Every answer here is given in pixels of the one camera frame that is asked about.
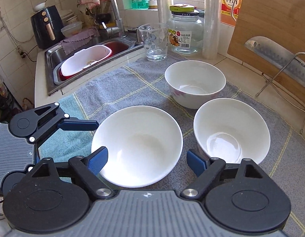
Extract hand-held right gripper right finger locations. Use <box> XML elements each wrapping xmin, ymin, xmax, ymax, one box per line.
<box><xmin>180</xmin><ymin>149</ymin><xmax>274</xmax><ymax>200</ymax></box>

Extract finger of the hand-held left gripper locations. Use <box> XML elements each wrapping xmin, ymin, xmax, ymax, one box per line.
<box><xmin>29</xmin><ymin>102</ymin><xmax>99</xmax><ymax>149</ymax></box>

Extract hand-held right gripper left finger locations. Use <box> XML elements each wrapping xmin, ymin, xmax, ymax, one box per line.
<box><xmin>26</xmin><ymin>146</ymin><xmax>115</xmax><ymax>200</ymax></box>

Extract white bowl pink flowers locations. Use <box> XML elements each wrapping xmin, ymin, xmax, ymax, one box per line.
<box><xmin>164</xmin><ymin>60</ymin><xmax>227</xmax><ymax>110</ymax></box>
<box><xmin>91</xmin><ymin>105</ymin><xmax>183</xmax><ymax>188</ymax></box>
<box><xmin>193</xmin><ymin>98</ymin><xmax>271</xmax><ymax>165</ymax></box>

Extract white plastic basket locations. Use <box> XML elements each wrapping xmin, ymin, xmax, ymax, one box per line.
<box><xmin>61</xmin><ymin>45</ymin><xmax>113</xmax><ymax>76</ymax></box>

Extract steel sink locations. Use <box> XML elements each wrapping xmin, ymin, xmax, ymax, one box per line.
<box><xmin>44</xmin><ymin>37</ymin><xmax>145</xmax><ymax>97</ymax></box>

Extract grey teal checked towel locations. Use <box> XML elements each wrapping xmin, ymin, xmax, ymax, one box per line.
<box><xmin>38</xmin><ymin>54</ymin><xmax>305</xmax><ymax>237</ymax></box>

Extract purple cloth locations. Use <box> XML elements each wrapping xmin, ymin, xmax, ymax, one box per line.
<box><xmin>62</xmin><ymin>28</ymin><xmax>100</xmax><ymax>56</ymax></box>

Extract red basin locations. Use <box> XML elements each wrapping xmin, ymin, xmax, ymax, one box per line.
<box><xmin>58</xmin><ymin>41</ymin><xmax>130</xmax><ymax>81</ymax></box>

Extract clear plastic bowl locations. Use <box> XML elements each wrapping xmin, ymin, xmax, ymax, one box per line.
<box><xmin>60</xmin><ymin>21</ymin><xmax>83</xmax><ymax>38</ymax></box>

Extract black air fryer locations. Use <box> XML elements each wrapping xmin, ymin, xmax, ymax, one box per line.
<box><xmin>30</xmin><ymin>5</ymin><xmax>64</xmax><ymax>50</ymax></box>

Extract clear glass cup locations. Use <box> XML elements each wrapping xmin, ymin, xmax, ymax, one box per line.
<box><xmin>138</xmin><ymin>23</ymin><xmax>169</xmax><ymax>62</ymax></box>

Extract small white bowl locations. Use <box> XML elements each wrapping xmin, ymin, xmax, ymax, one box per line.
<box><xmin>32</xmin><ymin>2</ymin><xmax>47</xmax><ymax>12</ymax></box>

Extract steel faucet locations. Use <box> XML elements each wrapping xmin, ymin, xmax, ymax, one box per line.
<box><xmin>99</xmin><ymin>0</ymin><xmax>125</xmax><ymax>38</ymax></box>

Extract glass jar with lid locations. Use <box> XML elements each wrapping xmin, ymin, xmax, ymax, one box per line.
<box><xmin>168</xmin><ymin>4</ymin><xmax>205</xmax><ymax>55</ymax></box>

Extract tall clear plastic wrap roll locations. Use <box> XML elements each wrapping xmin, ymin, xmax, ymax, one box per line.
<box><xmin>204</xmin><ymin>0</ymin><xmax>222</xmax><ymax>60</ymax></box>

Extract short clear plastic wrap roll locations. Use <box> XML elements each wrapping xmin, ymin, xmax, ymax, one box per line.
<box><xmin>154</xmin><ymin>0</ymin><xmax>175</xmax><ymax>45</ymax></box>

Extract orange cooking wine jug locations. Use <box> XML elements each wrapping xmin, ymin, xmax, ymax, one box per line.
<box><xmin>221</xmin><ymin>0</ymin><xmax>246</xmax><ymax>27</ymax></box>

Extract bamboo cutting board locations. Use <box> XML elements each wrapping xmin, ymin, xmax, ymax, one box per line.
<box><xmin>227</xmin><ymin>0</ymin><xmax>305</xmax><ymax>107</ymax></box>

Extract wall socket with plug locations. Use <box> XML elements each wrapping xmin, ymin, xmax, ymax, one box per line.
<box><xmin>17</xmin><ymin>46</ymin><xmax>28</xmax><ymax>60</ymax></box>

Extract steel knife black handle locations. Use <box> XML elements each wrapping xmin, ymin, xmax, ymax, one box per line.
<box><xmin>244</xmin><ymin>36</ymin><xmax>305</xmax><ymax>91</ymax></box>

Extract metal wire rack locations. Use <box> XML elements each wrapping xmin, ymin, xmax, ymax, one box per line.
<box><xmin>255</xmin><ymin>52</ymin><xmax>305</xmax><ymax>134</ymax></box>

